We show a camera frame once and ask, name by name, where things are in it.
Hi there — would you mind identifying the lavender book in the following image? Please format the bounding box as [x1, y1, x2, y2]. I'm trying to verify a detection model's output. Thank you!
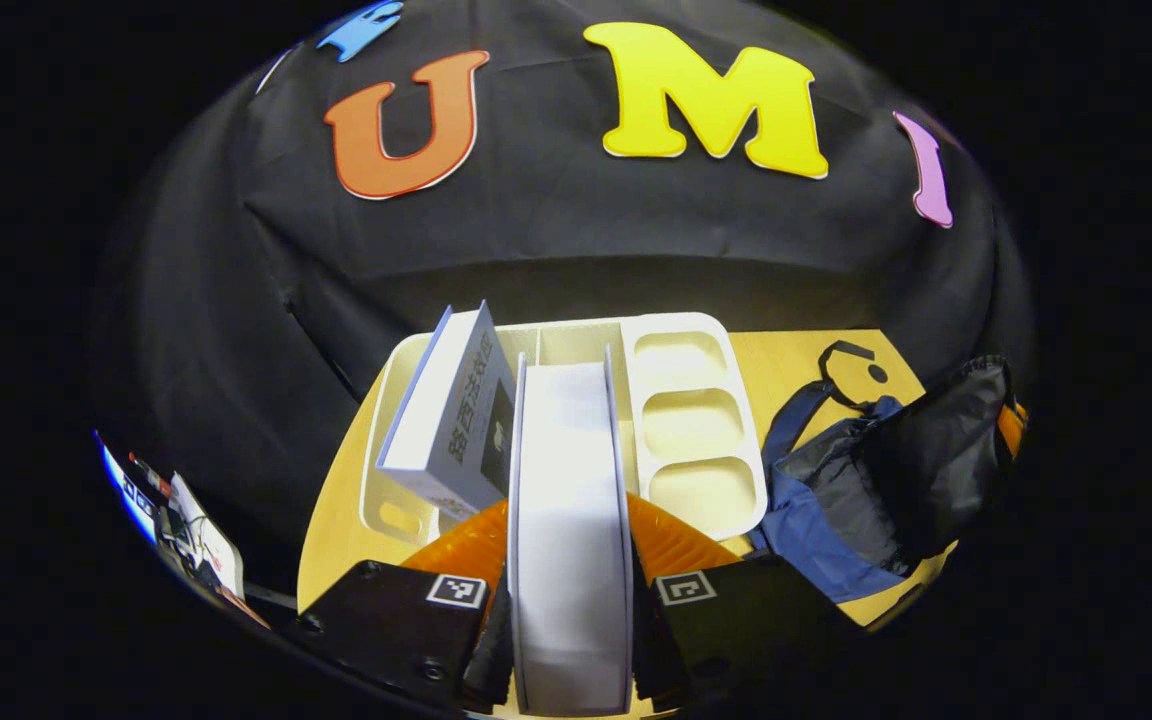
[376, 302, 517, 521]

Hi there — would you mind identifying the white grey book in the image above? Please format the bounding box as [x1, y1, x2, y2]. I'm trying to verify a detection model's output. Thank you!
[508, 345, 634, 717]

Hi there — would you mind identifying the blue schoolbag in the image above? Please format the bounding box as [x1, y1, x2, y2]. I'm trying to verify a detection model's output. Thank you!
[748, 340, 1025, 606]

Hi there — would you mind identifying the computer monitor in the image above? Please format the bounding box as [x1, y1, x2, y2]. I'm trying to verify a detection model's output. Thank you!
[96, 432, 162, 546]

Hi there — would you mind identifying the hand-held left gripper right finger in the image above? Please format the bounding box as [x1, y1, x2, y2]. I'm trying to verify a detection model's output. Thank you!
[626, 492, 867, 706]

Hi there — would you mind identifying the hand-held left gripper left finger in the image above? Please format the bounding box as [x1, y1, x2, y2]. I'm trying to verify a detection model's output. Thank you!
[298, 498, 517, 716]

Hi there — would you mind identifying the black backdrop cloth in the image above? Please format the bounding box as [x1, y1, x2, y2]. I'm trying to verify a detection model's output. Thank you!
[96, 0, 1037, 591]

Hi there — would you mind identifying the cream plastic bookshelf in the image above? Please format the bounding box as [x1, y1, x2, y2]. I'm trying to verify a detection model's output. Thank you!
[361, 312, 769, 546]

